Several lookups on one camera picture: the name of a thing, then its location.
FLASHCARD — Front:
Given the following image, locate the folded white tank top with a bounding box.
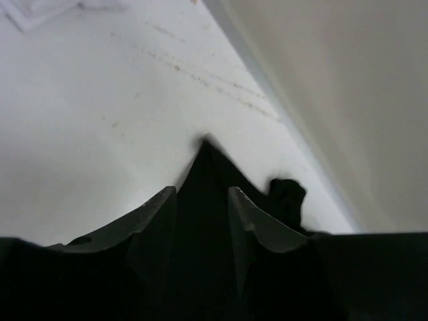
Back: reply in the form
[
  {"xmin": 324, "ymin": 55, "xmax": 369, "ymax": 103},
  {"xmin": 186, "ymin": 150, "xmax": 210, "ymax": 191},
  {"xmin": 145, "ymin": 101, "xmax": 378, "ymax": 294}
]
[{"xmin": 1, "ymin": 0, "xmax": 130, "ymax": 32}]

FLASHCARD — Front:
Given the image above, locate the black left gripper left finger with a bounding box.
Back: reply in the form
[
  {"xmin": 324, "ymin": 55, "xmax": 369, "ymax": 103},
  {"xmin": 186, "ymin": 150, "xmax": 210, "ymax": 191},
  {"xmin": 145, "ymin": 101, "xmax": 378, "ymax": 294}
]
[{"xmin": 48, "ymin": 186, "xmax": 177, "ymax": 288}]

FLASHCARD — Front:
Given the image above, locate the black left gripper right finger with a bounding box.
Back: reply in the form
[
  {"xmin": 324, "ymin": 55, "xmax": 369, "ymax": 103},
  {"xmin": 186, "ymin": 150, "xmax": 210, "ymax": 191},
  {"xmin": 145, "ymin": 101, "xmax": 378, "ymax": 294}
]
[{"xmin": 228, "ymin": 187, "xmax": 308, "ymax": 291}]

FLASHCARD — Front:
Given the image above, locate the black tank top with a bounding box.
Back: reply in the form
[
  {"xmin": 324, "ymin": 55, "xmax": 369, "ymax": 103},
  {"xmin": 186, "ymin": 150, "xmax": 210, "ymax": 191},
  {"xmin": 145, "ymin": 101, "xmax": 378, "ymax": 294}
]
[{"xmin": 133, "ymin": 132, "xmax": 332, "ymax": 321}]

